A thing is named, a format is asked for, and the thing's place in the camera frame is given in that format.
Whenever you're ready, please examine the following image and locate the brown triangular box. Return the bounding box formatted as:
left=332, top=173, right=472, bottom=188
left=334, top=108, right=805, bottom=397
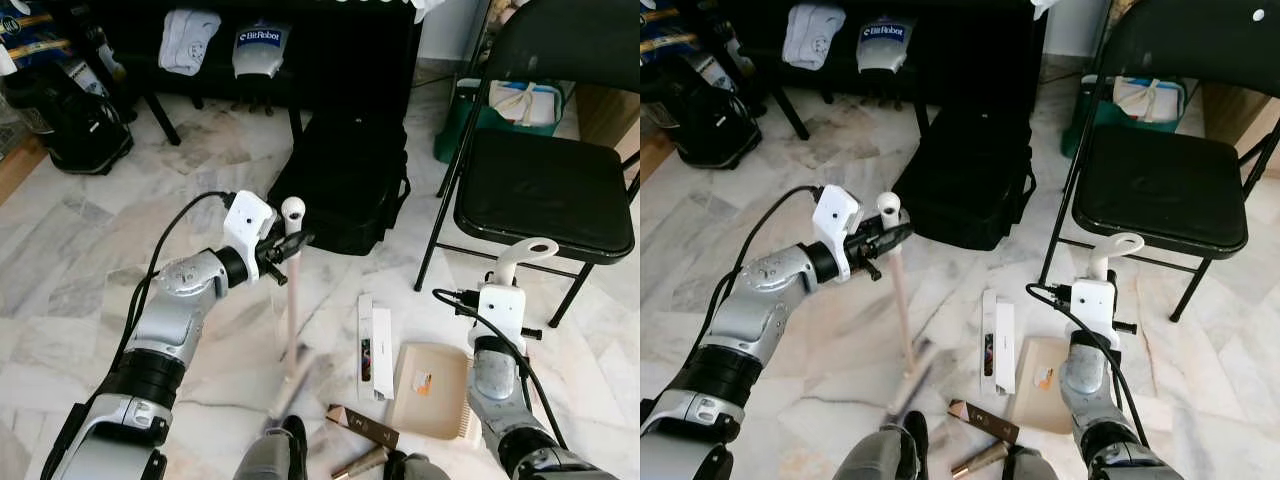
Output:
left=326, top=403, right=401, bottom=449
left=947, top=399, right=1021, bottom=446

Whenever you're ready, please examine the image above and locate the black backpack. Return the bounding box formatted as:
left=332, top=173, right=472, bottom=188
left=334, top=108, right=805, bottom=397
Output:
left=890, top=105, right=1038, bottom=251
left=268, top=108, right=413, bottom=256

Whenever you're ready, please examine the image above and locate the grey right robot leg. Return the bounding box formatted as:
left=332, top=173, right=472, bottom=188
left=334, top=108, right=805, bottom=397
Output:
left=385, top=450, right=481, bottom=480
left=1000, top=448, right=1081, bottom=480

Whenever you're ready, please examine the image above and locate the black folding chair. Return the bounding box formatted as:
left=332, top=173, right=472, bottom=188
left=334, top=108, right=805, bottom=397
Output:
left=1038, top=0, right=1280, bottom=323
left=413, top=0, right=641, bottom=329

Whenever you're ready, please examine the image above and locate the black floor appliance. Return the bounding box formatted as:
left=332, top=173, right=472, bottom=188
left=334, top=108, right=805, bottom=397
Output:
left=640, top=55, right=763, bottom=171
left=0, top=60, right=136, bottom=176

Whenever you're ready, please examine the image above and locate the grey left robot leg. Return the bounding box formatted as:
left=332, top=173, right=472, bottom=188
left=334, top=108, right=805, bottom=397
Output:
left=232, top=415, right=309, bottom=480
left=832, top=412, right=931, bottom=480

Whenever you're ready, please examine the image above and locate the grey robot leg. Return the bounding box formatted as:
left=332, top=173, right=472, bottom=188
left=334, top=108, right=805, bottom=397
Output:
left=832, top=412, right=931, bottom=480
left=232, top=415, right=309, bottom=480
left=1000, top=448, right=1081, bottom=480
left=385, top=450, right=481, bottom=480

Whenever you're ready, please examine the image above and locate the green plastic bin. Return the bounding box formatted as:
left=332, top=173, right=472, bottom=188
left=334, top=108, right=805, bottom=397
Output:
left=433, top=78, right=576, bottom=166
left=1062, top=75, right=1196, bottom=161

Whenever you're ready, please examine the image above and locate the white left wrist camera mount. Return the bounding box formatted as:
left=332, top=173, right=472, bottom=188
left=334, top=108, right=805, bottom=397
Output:
left=222, top=190, right=279, bottom=283
left=812, top=185, right=867, bottom=283

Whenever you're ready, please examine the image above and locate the brown wooden cabinet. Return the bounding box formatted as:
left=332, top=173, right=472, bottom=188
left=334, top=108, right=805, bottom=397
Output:
left=1200, top=82, right=1280, bottom=151
left=575, top=85, right=641, bottom=161

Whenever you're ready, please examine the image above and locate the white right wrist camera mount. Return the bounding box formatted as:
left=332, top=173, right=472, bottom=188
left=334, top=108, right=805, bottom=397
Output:
left=478, top=284, right=528, bottom=353
left=1070, top=278, right=1119, bottom=351

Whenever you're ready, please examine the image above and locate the gold metallic tube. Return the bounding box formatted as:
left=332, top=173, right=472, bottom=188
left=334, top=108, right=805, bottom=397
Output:
left=950, top=442, right=1011, bottom=479
left=332, top=447, right=391, bottom=480

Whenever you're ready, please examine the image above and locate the long white product box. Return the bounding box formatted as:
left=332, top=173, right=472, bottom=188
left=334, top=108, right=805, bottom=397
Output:
left=357, top=293, right=394, bottom=401
left=980, top=290, right=1017, bottom=394

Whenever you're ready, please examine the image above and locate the white BitRobot bag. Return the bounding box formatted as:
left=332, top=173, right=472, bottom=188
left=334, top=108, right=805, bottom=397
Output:
left=231, top=20, right=291, bottom=81
left=857, top=15, right=916, bottom=76

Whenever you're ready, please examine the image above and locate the brown wooden board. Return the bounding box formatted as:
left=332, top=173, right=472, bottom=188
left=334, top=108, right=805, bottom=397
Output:
left=640, top=130, right=676, bottom=186
left=0, top=135, right=46, bottom=206

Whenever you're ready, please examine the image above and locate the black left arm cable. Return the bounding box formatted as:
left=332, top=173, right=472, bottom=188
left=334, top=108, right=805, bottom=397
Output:
left=690, top=184, right=821, bottom=371
left=105, top=190, right=236, bottom=401

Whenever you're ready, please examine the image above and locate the white bag with handles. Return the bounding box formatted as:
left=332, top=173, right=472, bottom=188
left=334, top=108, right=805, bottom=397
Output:
left=487, top=80, right=563, bottom=128
left=1112, top=75, right=1186, bottom=126

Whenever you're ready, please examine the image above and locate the blue printed box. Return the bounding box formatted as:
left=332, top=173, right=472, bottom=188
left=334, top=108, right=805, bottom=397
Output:
left=640, top=5, right=701, bottom=61
left=0, top=5, right=76, bottom=66

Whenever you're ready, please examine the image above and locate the folded pale blue cloth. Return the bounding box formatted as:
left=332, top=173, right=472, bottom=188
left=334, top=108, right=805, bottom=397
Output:
left=158, top=8, right=223, bottom=77
left=782, top=3, right=847, bottom=71

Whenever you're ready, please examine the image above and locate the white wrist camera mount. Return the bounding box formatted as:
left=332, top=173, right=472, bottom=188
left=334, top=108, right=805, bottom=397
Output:
left=222, top=190, right=279, bottom=283
left=478, top=284, right=528, bottom=353
left=1070, top=278, right=1119, bottom=351
left=812, top=185, right=867, bottom=283

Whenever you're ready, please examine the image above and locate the black low table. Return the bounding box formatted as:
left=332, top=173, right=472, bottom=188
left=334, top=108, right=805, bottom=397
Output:
left=690, top=0, right=1049, bottom=141
left=60, top=0, right=426, bottom=146

